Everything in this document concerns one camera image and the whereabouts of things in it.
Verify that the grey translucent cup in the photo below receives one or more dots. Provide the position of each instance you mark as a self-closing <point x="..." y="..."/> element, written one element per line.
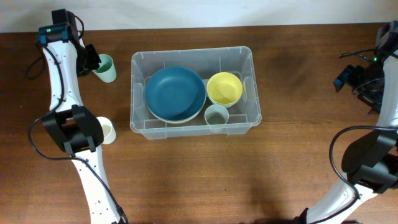
<point x="216" y="114"/>

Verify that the cream cup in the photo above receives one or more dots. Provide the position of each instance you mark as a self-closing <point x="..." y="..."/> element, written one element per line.
<point x="109" y="131"/>

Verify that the mint green small bowl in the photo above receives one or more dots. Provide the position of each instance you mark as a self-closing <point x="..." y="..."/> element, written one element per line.
<point x="226" y="105"/>

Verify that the dark blue bowl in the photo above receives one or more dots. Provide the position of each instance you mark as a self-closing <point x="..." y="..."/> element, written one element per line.
<point x="175" y="93"/>

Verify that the clear plastic storage bin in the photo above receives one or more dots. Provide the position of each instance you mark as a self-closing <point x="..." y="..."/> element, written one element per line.
<point x="244" y="115"/>

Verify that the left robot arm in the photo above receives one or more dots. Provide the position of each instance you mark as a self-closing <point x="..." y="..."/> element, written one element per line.
<point x="73" y="128"/>

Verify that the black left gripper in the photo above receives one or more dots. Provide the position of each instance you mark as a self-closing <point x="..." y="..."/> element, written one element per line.
<point x="92" y="60"/>

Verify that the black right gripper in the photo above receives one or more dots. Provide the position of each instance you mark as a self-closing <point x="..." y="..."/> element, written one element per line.
<point x="349" y="76"/>

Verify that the yellow small bowl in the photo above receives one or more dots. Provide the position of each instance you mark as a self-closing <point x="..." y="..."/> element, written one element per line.
<point x="224" y="87"/>

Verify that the mint green cup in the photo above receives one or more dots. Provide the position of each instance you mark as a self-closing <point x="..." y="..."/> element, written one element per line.
<point x="106" y="71"/>

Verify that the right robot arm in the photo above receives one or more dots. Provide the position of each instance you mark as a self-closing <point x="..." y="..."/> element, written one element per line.
<point x="368" y="168"/>

